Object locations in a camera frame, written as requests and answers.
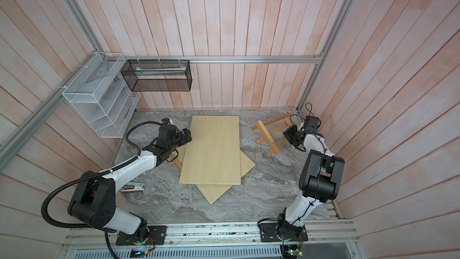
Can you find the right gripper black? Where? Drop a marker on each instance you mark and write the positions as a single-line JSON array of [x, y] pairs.
[[288, 133]]

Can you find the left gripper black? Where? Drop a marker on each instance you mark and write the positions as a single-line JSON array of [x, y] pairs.
[[181, 135]]

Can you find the wooden easel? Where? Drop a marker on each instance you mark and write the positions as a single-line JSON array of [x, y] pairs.
[[178, 163], [267, 135]]

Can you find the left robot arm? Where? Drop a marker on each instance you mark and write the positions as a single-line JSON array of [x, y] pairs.
[[94, 199]]

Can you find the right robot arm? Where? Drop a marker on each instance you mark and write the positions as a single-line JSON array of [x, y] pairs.
[[319, 181]]

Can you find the stapler on table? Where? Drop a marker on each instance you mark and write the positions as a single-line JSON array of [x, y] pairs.
[[133, 187]]

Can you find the black mesh basket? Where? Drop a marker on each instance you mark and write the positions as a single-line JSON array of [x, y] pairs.
[[156, 75]]

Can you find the white wire mesh shelf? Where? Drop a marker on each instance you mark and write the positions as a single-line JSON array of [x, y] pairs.
[[101, 96]]

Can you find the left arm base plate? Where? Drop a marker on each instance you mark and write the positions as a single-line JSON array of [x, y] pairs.
[[151, 235]]

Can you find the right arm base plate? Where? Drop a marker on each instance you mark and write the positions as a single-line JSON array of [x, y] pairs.
[[274, 232]]

